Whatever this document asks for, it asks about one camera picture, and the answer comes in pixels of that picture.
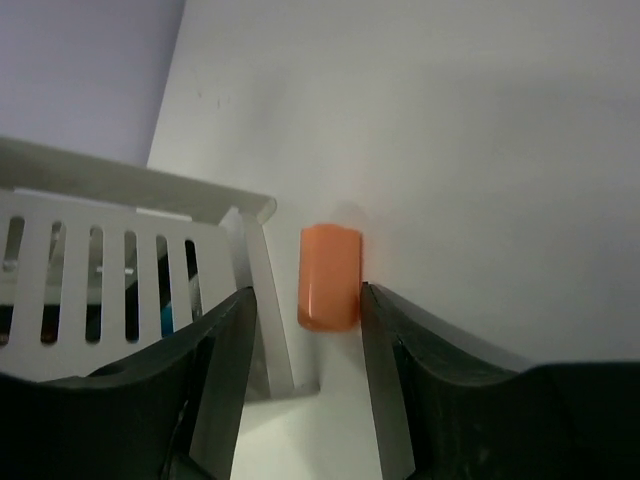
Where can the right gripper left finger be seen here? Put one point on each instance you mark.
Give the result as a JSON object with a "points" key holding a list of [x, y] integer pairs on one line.
{"points": [[169, 411]]}

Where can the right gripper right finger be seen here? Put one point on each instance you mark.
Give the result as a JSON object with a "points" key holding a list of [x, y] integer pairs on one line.
{"points": [[442, 413]]}

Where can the small blue cap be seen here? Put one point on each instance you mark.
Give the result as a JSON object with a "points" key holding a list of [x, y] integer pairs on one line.
{"points": [[166, 319]]}

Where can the orange highlighter cap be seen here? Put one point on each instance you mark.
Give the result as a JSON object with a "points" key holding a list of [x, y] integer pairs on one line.
{"points": [[330, 277]]}

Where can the white slotted organizer box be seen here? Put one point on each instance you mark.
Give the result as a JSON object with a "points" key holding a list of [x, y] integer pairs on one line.
{"points": [[92, 250]]}

